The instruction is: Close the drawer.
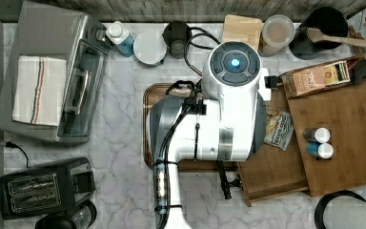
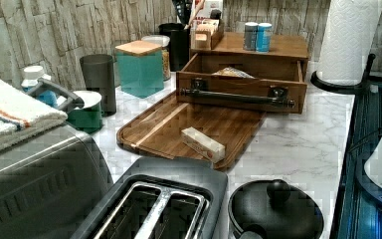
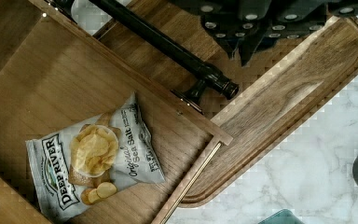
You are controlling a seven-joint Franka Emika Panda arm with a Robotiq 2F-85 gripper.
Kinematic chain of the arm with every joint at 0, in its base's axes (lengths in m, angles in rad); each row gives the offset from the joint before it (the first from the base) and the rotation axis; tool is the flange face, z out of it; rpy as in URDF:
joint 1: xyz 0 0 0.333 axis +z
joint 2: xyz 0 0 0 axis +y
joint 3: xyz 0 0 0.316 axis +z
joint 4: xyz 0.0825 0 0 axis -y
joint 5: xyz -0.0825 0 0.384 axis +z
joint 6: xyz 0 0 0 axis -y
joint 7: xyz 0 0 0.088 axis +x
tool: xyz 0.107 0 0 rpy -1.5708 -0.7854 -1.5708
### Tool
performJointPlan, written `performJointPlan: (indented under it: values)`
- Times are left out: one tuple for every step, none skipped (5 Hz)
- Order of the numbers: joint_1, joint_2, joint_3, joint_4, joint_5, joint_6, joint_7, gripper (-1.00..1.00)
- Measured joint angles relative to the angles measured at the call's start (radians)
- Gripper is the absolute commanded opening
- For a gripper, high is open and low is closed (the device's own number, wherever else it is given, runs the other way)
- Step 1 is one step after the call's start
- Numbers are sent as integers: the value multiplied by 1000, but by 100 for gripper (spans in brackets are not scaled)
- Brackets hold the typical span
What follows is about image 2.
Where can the food packet in drawer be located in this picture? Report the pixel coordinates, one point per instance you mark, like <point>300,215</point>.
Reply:
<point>232,72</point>

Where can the wooden drawer cabinet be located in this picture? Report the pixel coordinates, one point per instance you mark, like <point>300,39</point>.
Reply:
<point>285,46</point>

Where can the stick of butter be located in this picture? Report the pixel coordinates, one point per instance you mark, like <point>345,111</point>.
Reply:
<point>203,144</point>

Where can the wooden cutting board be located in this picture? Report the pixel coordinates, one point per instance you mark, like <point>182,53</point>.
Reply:
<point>157,131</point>

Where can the teal canister with wooden lid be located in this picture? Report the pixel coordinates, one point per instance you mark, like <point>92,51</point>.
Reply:
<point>140,68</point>

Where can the grey two-slot toaster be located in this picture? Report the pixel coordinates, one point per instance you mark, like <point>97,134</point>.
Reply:
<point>158,198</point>

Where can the glass jar with white lid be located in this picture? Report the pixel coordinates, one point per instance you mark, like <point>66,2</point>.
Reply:
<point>163,41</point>

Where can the black utensil holder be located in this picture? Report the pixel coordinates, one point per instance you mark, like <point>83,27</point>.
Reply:
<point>179,44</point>

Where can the wooden box with packets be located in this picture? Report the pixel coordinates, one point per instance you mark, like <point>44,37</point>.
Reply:
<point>207,34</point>

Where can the dark grey cup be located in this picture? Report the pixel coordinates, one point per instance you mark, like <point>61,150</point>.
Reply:
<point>98,74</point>

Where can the green pot with white lid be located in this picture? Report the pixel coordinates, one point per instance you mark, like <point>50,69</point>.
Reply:
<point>87,118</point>

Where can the grey spice shaker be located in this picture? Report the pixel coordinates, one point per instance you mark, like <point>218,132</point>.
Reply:
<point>250,36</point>

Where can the black pot lid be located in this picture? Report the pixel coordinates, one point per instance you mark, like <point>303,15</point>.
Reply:
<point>273,209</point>

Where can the stainless steel appliance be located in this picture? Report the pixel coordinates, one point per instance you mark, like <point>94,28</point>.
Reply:
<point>49,183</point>

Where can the white cap blue bottle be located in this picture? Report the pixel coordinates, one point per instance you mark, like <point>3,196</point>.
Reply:
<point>32,75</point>

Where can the black paper towel holder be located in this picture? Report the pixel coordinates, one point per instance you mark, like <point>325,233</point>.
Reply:
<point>357,89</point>

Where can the folded white striped towel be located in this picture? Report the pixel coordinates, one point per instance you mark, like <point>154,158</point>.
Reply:
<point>22,116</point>

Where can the white paper towel roll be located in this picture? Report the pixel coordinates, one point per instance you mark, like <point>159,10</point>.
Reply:
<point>347,40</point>

